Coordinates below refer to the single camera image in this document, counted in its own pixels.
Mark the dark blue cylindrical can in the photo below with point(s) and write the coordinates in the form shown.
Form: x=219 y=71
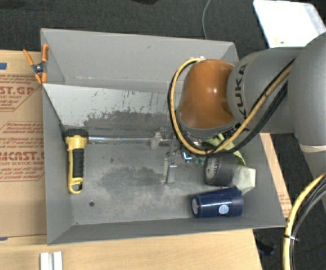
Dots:
x=222 y=202

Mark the grey duct tape roll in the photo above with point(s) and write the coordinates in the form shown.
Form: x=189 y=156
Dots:
x=222 y=171

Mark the pale green cloth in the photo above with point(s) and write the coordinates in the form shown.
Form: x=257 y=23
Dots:
x=247 y=179

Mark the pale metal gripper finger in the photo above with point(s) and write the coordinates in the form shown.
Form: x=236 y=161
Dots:
x=157 y=142
x=171 y=173

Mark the brown cardboard board, red print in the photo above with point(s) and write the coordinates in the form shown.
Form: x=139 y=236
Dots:
x=16 y=201

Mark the grey metal bin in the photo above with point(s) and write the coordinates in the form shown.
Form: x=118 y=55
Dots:
x=129 y=184

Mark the yellow and black flashlight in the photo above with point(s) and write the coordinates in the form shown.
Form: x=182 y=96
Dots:
x=77 y=162

